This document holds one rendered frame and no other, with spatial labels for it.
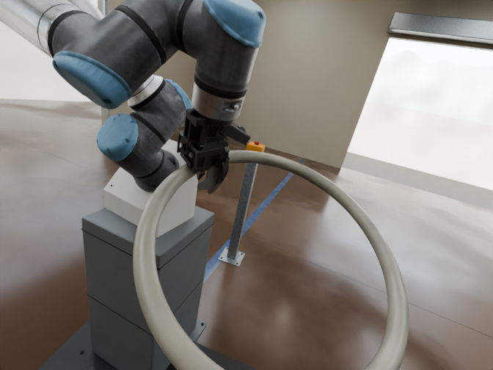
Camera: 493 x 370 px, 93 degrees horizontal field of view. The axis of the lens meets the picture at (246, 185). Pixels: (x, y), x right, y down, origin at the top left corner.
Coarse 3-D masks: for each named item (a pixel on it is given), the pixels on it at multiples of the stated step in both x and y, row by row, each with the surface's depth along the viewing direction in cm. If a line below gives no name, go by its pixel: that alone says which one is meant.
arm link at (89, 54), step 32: (0, 0) 33; (32, 0) 32; (64, 0) 34; (32, 32) 33; (64, 32) 31; (96, 32) 31; (128, 32) 32; (64, 64) 29; (96, 64) 30; (128, 64) 32; (160, 64) 37; (96, 96) 33; (128, 96) 36
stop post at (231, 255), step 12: (252, 144) 175; (252, 168) 180; (252, 180) 184; (240, 192) 190; (240, 204) 193; (240, 216) 197; (240, 228) 201; (240, 240) 211; (228, 252) 212; (240, 252) 225
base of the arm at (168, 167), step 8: (168, 152) 96; (168, 160) 92; (176, 160) 96; (160, 168) 88; (168, 168) 91; (176, 168) 94; (144, 176) 86; (152, 176) 88; (160, 176) 89; (144, 184) 90; (152, 184) 91
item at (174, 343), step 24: (288, 168) 59; (168, 192) 42; (336, 192) 56; (144, 216) 37; (360, 216) 53; (144, 240) 34; (384, 240) 49; (144, 264) 32; (384, 264) 45; (144, 288) 30; (144, 312) 29; (168, 312) 29; (408, 312) 39; (168, 336) 27; (384, 336) 36; (192, 360) 26; (384, 360) 32
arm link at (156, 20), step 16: (128, 0) 33; (144, 0) 33; (160, 0) 33; (176, 0) 33; (192, 0) 32; (144, 16) 32; (160, 16) 33; (176, 16) 33; (160, 32) 34; (176, 32) 34; (176, 48) 38
